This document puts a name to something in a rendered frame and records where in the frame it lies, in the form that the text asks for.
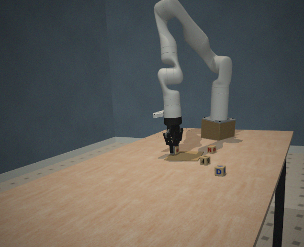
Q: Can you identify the tan square mat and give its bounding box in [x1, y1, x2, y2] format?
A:
[164, 151, 204, 161]

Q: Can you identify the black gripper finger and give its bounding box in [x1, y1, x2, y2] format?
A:
[175, 128, 183, 146]
[163, 129, 177, 155]

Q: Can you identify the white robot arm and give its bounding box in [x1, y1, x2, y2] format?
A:
[153, 0, 232, 121]

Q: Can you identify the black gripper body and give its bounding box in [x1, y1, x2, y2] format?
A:
[164, 117, 182, 137]

